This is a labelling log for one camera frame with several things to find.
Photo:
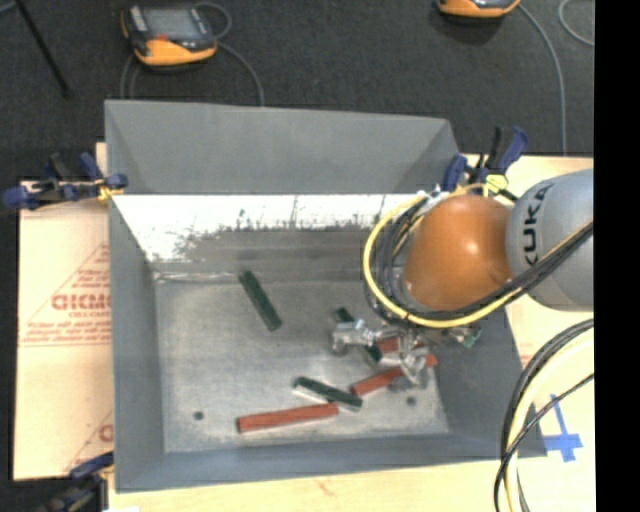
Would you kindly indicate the grey metal bin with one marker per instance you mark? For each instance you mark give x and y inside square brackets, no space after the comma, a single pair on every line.
[225,360]

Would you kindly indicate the dark green flat block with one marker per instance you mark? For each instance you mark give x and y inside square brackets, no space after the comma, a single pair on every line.
[260,300]
[345,315]
[330,393]

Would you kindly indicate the brown cardboard board red print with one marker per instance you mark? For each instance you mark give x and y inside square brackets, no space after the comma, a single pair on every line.
[60,280]

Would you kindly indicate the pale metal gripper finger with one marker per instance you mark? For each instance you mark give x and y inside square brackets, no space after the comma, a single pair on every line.
[352,336]
[413,367]

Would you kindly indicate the red-brown flat block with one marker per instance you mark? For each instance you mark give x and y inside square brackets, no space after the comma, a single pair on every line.
[287,418]
[376,382]
[387,345]

